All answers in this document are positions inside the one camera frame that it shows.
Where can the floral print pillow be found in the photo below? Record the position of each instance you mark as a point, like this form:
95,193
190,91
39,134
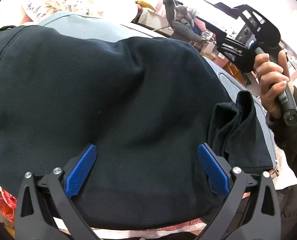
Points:
68,3

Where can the yellow plush toy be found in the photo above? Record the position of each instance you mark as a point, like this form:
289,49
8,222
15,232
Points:
146,5

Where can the grey baby bouncer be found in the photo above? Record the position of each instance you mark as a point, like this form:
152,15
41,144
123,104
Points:
183,27

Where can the purple print pillow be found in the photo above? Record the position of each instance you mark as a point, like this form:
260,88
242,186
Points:
34,10

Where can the red plastic bag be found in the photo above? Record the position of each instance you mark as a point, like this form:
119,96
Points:
7,202

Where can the grey padded mat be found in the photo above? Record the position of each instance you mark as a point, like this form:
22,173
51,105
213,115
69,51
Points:
88,27

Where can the person's dark brown jacket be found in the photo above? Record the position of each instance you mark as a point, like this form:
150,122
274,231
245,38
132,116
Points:
296,210

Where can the dark navy pants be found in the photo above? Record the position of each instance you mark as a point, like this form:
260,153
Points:
101,92

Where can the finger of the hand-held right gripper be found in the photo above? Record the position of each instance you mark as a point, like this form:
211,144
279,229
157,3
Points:
221,40
228,8

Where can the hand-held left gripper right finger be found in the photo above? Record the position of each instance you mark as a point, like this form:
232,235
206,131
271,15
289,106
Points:
213,170

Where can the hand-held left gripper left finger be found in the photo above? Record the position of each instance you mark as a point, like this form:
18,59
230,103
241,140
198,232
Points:
81,170

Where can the person's right hand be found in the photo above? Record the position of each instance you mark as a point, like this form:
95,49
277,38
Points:
268,80

